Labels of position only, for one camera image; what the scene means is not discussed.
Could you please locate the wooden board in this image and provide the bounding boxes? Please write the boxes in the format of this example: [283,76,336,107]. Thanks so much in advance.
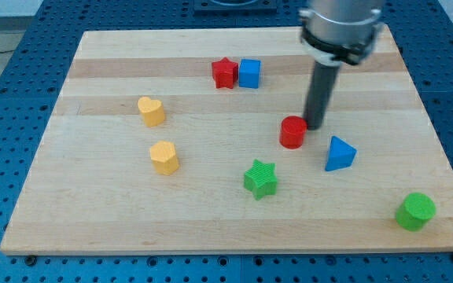
[0,27,453,255]

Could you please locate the red cylinder block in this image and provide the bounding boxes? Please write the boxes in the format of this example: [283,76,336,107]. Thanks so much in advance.
[279,116,307,149]

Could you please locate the blue cube block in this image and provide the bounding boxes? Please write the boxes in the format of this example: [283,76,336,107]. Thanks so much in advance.
[238,59,261,89]

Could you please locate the red star block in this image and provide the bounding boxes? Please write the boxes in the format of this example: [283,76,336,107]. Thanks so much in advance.
[212,57,238,89]

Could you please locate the blue triangle block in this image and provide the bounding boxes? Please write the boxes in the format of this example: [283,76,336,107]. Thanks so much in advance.
[325,136,357,171]

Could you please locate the green cylinder block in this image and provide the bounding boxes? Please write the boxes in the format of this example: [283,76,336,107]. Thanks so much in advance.
[395,193,436,232]

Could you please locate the yellow hexagon block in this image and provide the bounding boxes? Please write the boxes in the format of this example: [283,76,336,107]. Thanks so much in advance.
[149,141,179,175]

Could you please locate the yellow heart block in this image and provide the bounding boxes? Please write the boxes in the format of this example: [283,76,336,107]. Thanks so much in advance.
[138,97,166,127]

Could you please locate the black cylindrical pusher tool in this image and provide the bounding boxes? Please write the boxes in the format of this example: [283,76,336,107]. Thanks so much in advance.
[303,61,340,130]

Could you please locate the green star block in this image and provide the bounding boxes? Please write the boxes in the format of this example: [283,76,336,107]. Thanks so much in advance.
[244,159,278,200]

